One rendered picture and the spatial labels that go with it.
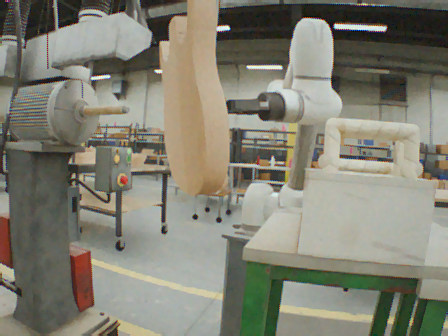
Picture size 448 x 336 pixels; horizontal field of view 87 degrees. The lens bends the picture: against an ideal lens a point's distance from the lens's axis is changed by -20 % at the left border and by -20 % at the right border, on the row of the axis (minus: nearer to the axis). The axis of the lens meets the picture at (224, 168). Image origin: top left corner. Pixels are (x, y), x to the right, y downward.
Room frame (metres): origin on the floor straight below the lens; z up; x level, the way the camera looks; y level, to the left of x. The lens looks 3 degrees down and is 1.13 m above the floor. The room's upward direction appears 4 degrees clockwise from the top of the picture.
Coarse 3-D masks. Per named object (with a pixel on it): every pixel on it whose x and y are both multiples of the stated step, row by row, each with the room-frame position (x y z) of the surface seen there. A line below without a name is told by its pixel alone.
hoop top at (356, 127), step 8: (328, 120) 0.56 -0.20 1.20; (336, 120) 0.55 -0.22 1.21; (344, 120) 0.54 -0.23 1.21; (352, 120) 0.54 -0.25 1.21; (360, 120) 0.53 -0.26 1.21; (336, 128) 0.54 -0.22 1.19; (344, 128) 0.54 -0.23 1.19; (352, 128) 0.53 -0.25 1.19; (360, 128) 0.53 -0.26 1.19; (368, 128) 0.52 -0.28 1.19; (376, 128) 0.52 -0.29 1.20; (384, 128) 0.51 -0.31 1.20; (392, 128) 0.51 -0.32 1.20; (400, 128) 0.50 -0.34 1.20; (408, 128) 0.50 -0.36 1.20; (416, 128) 0.49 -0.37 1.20; (376, 136) 0.53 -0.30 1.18; (384, 136) 0.52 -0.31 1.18; (392, 136) 0.51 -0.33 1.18; (400, 136) 0.51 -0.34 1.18; (408, 136) 0.50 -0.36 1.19
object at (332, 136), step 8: (328, 128) 0.55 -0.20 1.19; (328, 136) 0.55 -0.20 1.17; (336, 136) 0.54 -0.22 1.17; (328, 144) 0.55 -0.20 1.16; (336, 144) 0.54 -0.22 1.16; (328, 152) 0.55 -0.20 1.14; (336, 152) 0.54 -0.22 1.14; (328, 160) 0.55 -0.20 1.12; (336, 160) 0.55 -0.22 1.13; (328, 168) 0.55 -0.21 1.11; (336, 168) 0.55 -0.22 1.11
